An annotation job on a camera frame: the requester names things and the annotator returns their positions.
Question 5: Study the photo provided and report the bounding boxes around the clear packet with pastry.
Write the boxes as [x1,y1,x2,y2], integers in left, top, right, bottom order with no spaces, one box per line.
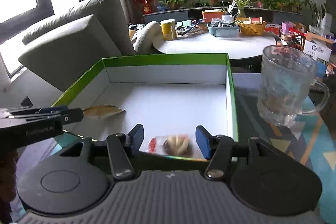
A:
[147,135,193,157]

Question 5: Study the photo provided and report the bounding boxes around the yellow snack packet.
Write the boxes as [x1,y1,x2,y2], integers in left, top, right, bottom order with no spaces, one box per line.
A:
[83,105,123,120]

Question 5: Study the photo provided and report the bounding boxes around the green cardboard box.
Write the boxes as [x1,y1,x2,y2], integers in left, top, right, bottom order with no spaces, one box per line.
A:
[55,53,238,151]

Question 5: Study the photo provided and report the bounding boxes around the grey sofa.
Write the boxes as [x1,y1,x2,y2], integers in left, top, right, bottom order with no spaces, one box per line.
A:
[18,0,135,92]

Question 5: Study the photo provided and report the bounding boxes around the white round coffee table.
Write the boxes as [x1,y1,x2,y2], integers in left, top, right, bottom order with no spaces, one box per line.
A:
[153,32,276,60]

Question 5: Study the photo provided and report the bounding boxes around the grey-blue plastic basket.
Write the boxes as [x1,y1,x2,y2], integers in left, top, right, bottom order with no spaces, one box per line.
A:
[207,22,240,38]

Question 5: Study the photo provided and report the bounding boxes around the yellow canister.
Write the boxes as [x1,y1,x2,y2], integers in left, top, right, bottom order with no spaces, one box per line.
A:
[160,19,177,40]

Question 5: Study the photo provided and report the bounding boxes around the yellow wicker basket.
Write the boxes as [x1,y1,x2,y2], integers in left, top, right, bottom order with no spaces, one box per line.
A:
[235,18,266,36]

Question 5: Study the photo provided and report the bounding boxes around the orange box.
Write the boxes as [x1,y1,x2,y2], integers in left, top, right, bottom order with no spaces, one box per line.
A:
[202,9,226,23]

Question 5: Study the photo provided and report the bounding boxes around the spider plant in vase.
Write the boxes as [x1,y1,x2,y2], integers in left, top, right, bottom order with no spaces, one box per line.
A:
[230,0,253,18]

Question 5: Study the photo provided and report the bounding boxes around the white and blue paper bag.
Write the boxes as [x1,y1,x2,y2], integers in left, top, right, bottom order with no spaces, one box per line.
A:
[303,32,333,64]

